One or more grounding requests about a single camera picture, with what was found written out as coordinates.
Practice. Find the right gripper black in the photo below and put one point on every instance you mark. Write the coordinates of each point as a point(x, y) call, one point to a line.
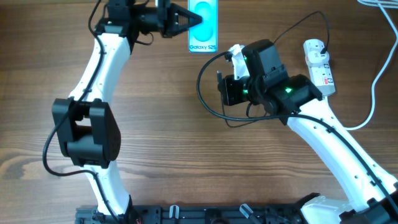
point(230, 90)

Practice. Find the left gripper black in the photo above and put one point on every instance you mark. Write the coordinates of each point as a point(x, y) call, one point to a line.
point(166, 14)

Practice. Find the turquoise screen smartphone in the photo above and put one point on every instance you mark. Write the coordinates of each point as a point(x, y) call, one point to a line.
point(203, 38)

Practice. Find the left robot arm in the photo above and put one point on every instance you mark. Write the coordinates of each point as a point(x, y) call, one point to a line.
point(85, 126)

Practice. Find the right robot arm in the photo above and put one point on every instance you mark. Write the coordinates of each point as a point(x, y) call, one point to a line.
point(260, 78)

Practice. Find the white charger plug adapter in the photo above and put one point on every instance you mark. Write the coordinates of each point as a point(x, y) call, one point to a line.
point(316, 58)

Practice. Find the white power strip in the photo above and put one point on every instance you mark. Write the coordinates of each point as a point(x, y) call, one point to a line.
point(320, 76)

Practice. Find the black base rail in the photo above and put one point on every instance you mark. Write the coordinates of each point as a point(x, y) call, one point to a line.
point(174, 214)

